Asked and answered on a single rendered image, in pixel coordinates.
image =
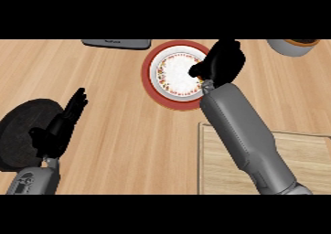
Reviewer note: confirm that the red round placemat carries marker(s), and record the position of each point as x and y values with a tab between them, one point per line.
150	82

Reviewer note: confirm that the pale wooden tray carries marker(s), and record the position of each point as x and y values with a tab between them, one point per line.
308	164

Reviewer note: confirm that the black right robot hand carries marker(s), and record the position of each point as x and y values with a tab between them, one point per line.
224	62

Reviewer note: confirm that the white patterned plate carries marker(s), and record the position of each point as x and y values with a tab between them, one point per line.
177	74

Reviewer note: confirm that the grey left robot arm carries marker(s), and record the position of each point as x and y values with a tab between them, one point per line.
38	181

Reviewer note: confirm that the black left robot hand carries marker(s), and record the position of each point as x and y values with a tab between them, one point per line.
60	128

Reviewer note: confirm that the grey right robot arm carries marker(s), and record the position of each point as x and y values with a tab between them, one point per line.
246	134

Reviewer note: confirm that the grey pot with orange rim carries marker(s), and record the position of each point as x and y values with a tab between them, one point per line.
293	47

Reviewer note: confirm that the dark round board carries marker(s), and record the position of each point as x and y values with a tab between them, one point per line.
19	134

